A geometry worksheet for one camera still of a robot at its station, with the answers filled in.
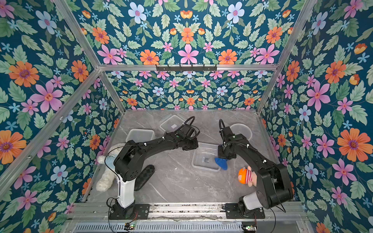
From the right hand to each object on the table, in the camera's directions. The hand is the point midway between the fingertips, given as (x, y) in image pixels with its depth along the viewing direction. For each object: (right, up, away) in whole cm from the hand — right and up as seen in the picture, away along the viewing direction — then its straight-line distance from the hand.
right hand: (225, 153), depth 87 cm
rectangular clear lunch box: (-59, +9, +17) cm, 62 cm away
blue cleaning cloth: (-3, -4, -5) cm, 7 cm away
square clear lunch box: (-12, -3, +8) cm, 15 cm away
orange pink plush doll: (+11, -11, -8) cm, 18 cm away
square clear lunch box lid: (-37, +18, +24) cm, 48 cm away
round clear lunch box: (+14, +14, +15) cm, 25 cm away
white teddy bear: (-66, -9, -8) cm, 67 cm away
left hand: (-14, +4, +5) cm, 16 cm away
